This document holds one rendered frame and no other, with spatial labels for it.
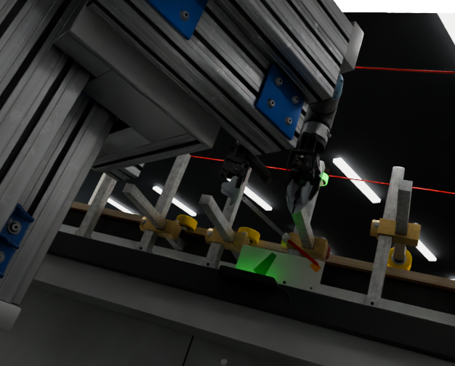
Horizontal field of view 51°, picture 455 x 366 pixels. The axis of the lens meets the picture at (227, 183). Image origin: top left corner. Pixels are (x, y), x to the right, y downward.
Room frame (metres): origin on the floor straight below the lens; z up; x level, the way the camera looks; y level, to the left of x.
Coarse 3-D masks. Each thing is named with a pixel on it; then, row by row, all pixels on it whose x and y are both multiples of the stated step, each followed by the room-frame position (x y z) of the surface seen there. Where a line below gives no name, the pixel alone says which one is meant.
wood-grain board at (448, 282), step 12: (72, 204) 1.96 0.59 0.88; (84, 204) 1.94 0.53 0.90; (108, 216) 1.90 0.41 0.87; (120, 216) 1.85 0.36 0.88; (132, 216) 1.83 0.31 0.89; (144, 216) 1.81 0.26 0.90; (264, 240) 1.60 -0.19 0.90; (336, 264) 1.49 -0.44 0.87; (348, 264) 1.47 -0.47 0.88; (360, 264) 1.45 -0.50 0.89; (372, 264) 1.44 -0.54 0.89; (396, 276) 1.40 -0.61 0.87; (408, 276) 1.39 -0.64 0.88; (420, 276) 1.37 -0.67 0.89; (432, 276) 1.36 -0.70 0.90; (444, 288) 1.36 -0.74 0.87
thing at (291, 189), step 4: (292, 180) 1.08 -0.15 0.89; (292, 184) 1.08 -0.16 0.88; (296, 184) 1.09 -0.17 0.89; (288, 188) 1.06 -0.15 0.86; (292, 188) 1.08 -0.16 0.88; (296, 188) 1.09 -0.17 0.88; (288, 192) 1.06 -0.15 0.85; (292, 192) 1.09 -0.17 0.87; (296, 192) 1.09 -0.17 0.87; (288, 196) 1.07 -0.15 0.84; (292, 196) 1.09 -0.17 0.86; (296, 196) 1.10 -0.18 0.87; (288, 200) 1.09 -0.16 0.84; (292, 200) 1.09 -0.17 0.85; (288, 204) 1.09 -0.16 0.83; (292, 204) 1.09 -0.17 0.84; (292, 208) 1.09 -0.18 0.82; (292, 212) 1.09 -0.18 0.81
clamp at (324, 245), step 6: (294, 234) 1.35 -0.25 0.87; (282, 240) 1.37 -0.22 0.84; (294, 240) 1.35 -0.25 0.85; (300, 240) 1.34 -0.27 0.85; (318, 240) 1.32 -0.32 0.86; (324, 240) 1.31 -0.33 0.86; (282, 246) 1.37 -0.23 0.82; (288, 246) 1.35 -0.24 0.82; (300, 246) 1.34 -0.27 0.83; (318, 246) 1.32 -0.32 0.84; (324, 246) 1.31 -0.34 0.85; (306, 252) 1.34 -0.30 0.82; (312, 252) 1.32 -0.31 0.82; (318, 252) 1.31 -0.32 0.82; (324, 252) 1.32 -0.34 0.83; (318, 258) 1.35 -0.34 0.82; (324, 258) 1.34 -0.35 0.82
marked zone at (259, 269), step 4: (272, 252) 1.37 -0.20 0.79; (268, 256) 1.38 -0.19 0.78; (272, 256) 1.37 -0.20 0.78; (264, 260) 1.38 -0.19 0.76; (268, 260) 1.37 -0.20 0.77; (272, 260) 1.37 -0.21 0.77; (260, 264) 1.38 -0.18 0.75; (264, 264) 1.38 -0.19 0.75; (268, 264) 1.37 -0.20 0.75; (256, 268) 1.39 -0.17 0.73; (260, 268) 1.38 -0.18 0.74; (264, 268) 1.38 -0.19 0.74; (268, 268) 1.37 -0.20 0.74; (256, 272) 1.38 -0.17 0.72; (260, 272) 1.38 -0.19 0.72; (264, 272) 1.37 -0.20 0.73
